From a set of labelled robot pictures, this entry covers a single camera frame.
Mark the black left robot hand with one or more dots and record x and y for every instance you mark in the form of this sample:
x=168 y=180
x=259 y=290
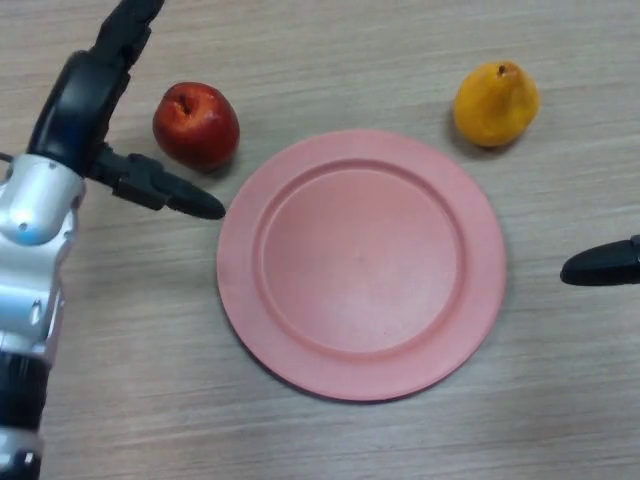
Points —
x=75 y=110

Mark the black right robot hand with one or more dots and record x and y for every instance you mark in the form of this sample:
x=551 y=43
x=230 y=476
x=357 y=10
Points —
x=605 y=262

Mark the yellow pear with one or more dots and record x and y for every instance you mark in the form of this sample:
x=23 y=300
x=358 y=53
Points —
x=495 y=107

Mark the red apple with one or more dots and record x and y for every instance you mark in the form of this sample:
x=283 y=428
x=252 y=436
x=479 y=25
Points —
x=197 y=127

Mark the pink round plate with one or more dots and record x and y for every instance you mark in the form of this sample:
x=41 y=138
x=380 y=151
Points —
x=360 y=265

